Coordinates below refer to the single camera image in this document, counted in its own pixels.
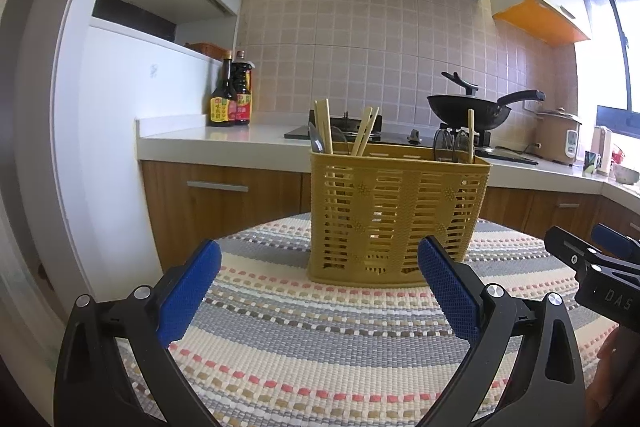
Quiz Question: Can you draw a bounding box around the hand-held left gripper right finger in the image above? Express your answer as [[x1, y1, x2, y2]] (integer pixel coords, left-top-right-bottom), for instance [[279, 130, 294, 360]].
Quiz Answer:
[[416, 234, 587, 427]]

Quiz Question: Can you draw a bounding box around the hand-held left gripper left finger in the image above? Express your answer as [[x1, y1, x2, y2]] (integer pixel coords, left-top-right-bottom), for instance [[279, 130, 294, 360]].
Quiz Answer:
[[52, 238, 223, 427]]

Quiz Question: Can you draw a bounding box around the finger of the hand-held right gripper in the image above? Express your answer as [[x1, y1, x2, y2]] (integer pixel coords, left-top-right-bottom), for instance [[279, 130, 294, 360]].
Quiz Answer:
[[543, 225, 601, 281], [592, 223, 640, 281]]

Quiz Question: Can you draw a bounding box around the yellow plastic utensil basket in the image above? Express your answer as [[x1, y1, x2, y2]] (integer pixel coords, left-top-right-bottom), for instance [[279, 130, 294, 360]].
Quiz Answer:
[[305, 141, 494, 291]]

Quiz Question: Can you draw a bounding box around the metal spoon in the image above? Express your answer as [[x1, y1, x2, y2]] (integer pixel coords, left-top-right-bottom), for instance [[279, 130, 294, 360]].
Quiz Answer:
[[432, 129, 454, 163], [307, 122, 326, 154], [452, 130, 471, 164], [330, 127, 351, 156]]

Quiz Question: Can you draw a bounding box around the person's right hand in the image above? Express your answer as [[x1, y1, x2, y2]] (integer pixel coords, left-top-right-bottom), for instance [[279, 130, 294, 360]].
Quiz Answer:
[[585, 329, 621, 416]]

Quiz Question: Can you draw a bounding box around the grey bowl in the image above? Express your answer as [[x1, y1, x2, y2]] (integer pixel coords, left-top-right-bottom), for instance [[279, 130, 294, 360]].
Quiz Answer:
[[612, 163, 640, 184]]

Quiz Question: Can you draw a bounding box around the dark patterned mug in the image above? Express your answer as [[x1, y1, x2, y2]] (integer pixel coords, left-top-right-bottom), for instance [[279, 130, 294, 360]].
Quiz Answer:
[[582, 150, 604, 176]]

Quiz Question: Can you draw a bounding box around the white kettle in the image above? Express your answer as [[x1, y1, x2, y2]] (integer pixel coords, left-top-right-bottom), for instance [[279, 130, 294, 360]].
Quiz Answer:
[[592, 125, 615, 176]]

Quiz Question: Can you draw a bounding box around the beige rice cooker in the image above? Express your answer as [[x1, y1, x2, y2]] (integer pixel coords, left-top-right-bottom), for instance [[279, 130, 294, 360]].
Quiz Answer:
[[534, 107, 584, 166]]

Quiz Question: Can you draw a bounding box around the striped woven mat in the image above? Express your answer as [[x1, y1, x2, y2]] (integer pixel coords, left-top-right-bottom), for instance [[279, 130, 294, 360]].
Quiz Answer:
[[117, 214, 621, 427]]

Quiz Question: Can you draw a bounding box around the black wok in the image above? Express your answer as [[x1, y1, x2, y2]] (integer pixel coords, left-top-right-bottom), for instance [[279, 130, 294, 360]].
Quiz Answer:
[[426, 89, 547, 133]]

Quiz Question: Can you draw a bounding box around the slim-necked soy sauce bottle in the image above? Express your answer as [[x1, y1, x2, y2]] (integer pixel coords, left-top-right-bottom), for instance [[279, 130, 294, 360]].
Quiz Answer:
[[208, 51, 239, 128]]

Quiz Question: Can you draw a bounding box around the dark-framed window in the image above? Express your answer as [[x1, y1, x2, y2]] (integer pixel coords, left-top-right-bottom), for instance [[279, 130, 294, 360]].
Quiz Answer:
[[574, 0, 640, 138]]

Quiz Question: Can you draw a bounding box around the black gas stove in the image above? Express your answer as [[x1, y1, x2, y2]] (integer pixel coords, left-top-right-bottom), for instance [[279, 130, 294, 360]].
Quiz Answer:
[[283, 115, 540, 166]]

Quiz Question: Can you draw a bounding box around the large dark sauce bottle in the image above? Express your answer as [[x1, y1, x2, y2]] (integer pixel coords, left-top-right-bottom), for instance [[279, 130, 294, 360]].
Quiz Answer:
[[230, 51, 255, 126]]

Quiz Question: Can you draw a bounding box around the black wok lid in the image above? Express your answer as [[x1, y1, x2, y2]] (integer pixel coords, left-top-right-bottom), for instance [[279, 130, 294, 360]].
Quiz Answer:
[[428, 72, 511, 106]]

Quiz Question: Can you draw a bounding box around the long silver drawer handle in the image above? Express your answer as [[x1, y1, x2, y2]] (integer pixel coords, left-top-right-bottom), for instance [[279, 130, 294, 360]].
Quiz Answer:
[[186, 179, 250, 193]]

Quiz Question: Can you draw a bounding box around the black power cord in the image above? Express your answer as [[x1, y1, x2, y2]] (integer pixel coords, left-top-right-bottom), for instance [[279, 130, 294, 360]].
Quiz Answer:
[[492, 143, 541, 157]]

